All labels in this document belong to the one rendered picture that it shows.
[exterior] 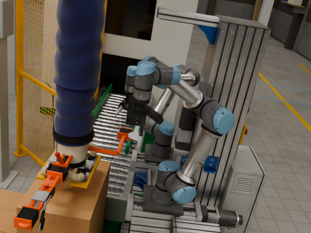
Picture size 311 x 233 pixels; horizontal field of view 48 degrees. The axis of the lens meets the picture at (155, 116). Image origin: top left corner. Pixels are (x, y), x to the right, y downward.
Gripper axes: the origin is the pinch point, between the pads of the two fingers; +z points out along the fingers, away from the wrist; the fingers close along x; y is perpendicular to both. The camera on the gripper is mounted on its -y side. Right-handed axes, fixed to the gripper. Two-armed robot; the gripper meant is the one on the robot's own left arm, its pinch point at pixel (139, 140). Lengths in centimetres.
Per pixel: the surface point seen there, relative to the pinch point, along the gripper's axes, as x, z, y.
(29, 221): 23, 32, 40
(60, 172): -14, 32, 37
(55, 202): -22, 58, 40
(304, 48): -1048, 122, -553
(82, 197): -29, 58, 26
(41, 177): -26, 45, 49
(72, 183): -24, 45, 32
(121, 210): -74, 100, 2
